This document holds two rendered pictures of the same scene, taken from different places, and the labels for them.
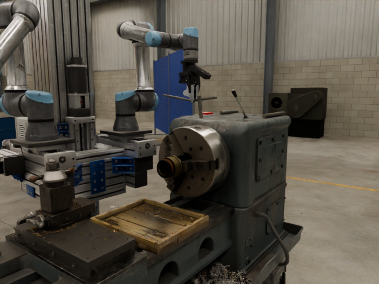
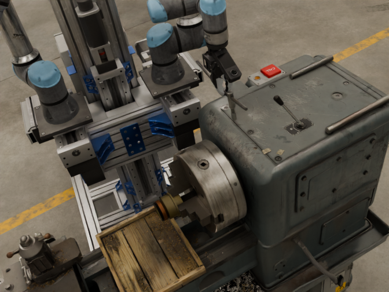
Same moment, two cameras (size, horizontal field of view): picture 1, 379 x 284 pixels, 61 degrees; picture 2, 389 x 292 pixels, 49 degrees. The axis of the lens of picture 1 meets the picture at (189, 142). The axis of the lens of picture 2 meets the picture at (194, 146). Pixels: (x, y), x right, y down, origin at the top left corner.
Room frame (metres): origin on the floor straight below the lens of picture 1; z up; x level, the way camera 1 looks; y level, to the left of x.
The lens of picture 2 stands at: (0.56, -0.54, 2.27)
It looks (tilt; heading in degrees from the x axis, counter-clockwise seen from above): 44 degrees down; 32
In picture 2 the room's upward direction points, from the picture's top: 11 degrees counter-clockwise
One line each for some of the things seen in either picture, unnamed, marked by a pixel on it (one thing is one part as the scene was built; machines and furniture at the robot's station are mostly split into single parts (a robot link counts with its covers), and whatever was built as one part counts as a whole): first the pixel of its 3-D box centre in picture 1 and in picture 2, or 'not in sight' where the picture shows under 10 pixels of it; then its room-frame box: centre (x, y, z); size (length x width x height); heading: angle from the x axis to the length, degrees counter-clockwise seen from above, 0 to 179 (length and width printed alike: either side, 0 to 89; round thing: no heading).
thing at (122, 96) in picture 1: (126, 101); (162, 42); (1.91, 0.37, 1.33); 0.13 x 0.12 x 0.14; 130
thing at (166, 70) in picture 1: (169, 100); not in sight; (8.31, 0.51, 1.18); 4.12 x 0.80 x 2.35; 17
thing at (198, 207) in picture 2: (198, 165); (199, 212); (1.30, -0.04, 1.09); 0.12 x 0.11 x 0.05; 53
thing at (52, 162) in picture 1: (52, 164); (24, 240); (0.97, 0.42, 1.17); 0.04 x 0.04 x 0.03
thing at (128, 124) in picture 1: (126, 121); (166, 65); (1.91, 0.38, 1.21); 0.15 x 0.15 x 0.10
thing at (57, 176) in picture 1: (53, 174); (29, 245); (0.97, 0.42, 1.13); 0.08 x 0.08 x 0.03
